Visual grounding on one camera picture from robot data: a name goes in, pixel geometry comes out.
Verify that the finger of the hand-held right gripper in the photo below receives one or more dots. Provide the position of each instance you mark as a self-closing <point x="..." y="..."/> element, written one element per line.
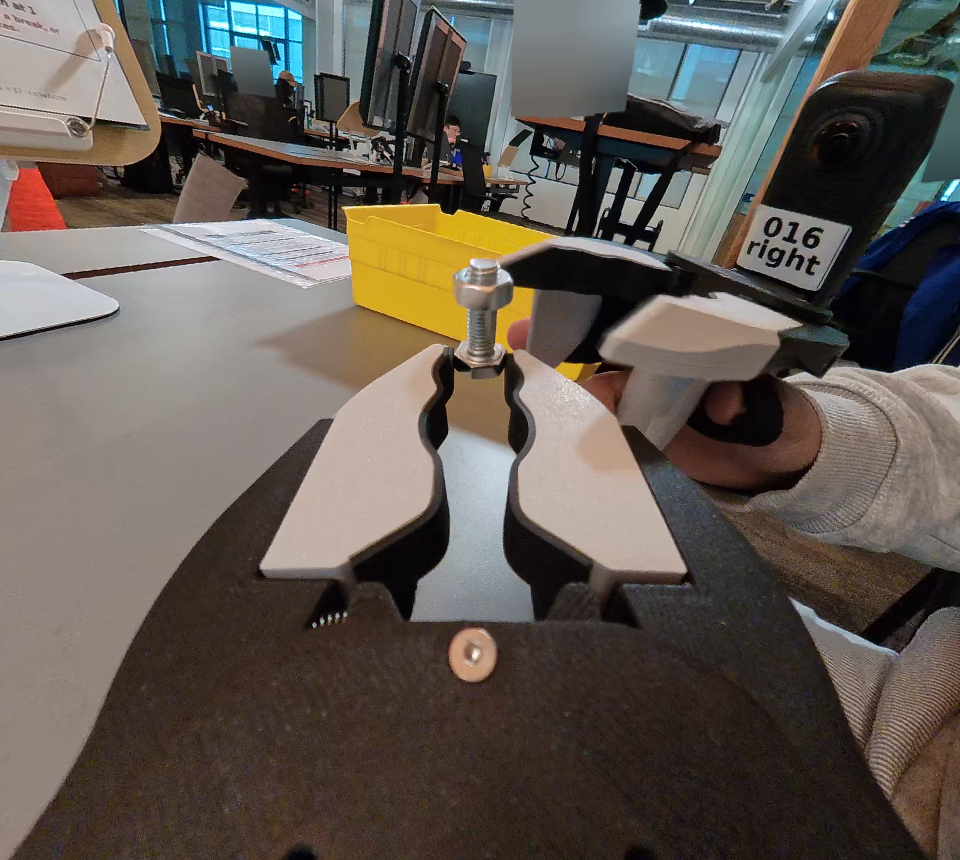
<point x="690" y="339"/>
<point x="562" y="320"/>

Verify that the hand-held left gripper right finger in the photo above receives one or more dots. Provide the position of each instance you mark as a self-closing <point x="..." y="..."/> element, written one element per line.
<point x="585" y="493"/>

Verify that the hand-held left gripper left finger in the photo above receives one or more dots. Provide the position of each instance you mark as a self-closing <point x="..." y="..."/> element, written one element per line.
<point x="360" y="485"/>

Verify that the silver bolt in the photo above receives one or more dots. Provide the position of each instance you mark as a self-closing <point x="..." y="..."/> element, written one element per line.
<point x="482" y="289"/>

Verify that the steel bolt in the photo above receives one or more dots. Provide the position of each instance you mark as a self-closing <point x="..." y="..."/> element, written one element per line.
<point x="476" y="324"/>

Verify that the yellow plastic bin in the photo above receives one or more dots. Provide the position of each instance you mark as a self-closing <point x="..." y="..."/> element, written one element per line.
<point x="405" y="275"/>

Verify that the person's right forearm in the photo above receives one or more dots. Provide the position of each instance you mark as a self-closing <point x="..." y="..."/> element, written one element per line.
<point x="885" y="455"/>

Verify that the black standing desk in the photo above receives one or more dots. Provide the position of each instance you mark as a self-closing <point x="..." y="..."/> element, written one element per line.
<point x="600" y="129"/>

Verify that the grey desk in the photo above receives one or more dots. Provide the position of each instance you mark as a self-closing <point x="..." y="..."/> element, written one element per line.
<point x="187" y="388"/>

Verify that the long wooden office desk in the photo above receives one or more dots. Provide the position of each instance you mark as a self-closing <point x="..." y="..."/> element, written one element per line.
<point x="300" y="152"/>

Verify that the person's right hand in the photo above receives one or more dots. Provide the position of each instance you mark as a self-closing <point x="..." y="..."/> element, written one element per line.
<point x="750" y="470"/>

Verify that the blue jacket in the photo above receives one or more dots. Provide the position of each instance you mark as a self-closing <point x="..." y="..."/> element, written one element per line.
<point x="930" y="275"/>

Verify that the wooden beam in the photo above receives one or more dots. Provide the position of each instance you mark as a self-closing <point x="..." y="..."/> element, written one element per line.
<point x="874" y="13"/>

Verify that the black bag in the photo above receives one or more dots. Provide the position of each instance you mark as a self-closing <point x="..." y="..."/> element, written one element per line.
<point x="667" y="110"/>

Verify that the laminated paper sheet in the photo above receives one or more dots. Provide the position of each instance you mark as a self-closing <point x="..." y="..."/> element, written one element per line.
<point x="262" y="245"/>

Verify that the black dual monitor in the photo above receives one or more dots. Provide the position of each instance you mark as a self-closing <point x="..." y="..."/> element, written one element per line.
<point x="439" y="73"/>
<point x="390" y="43"/>

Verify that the grey chair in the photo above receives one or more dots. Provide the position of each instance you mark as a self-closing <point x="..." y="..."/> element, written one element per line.
<point x="210" y="193"/>

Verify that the wooden document stand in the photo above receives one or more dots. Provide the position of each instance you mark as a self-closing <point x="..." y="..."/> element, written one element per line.
<point x="127" y="125"/>

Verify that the orange ribbed object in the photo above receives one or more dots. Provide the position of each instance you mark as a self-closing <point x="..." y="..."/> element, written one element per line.
<point x="34" y="200"/>

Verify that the printed instruction sheet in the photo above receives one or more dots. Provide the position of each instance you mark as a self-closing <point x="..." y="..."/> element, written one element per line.
<point x="45" y="13"/>

